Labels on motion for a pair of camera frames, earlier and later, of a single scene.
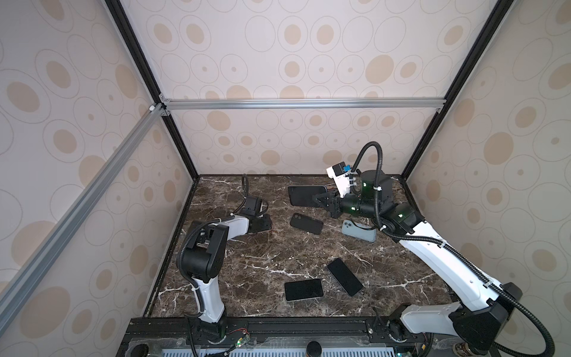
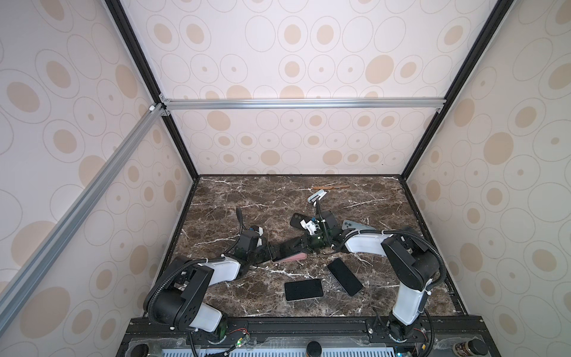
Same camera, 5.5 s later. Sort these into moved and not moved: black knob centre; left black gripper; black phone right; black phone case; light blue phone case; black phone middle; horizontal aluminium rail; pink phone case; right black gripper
Moved: pink phone case; left black gripper; right black gripper
Not moved: black knob centre; black phone right; black phone case; black phone middle; light blue phone case; horizontal aluminium rail
